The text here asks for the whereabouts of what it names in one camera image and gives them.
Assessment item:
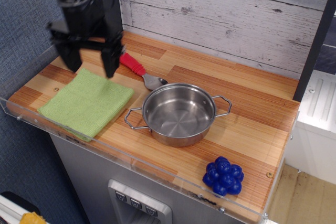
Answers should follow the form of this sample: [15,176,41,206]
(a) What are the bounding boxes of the dark right upright post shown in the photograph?
[292,0,335,102]

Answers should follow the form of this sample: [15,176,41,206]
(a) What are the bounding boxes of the grey toy fridge cabinet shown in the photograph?
[51,135,263,223]

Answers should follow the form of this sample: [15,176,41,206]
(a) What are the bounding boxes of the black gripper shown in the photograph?
[48,0,123,78]

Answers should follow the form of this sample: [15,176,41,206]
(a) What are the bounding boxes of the red handled metal spoon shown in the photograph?
[120,53,168,90]

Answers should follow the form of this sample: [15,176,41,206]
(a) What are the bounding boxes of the silver dispenser button panel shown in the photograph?
[108,179,173,223]

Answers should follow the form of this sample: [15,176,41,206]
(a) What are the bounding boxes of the green cloth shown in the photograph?
[37,68,134,142]

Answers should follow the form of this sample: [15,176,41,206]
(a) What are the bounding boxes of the blue toy grapes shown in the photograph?
[202,156,245,196]

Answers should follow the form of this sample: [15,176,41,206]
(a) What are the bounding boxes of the stainless steel pot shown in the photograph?
[124,83,232,147]

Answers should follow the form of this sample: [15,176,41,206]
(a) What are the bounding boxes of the white side cabinet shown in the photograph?
[285,70,335,184]

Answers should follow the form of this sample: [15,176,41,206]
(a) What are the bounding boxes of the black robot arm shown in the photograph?
[48,0,123,78]

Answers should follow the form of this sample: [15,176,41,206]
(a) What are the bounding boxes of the clear acrylic guard rail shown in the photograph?
[0,42,270,222]

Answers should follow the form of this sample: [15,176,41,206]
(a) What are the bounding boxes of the yellow object bottom left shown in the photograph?
[19,212,47,224]

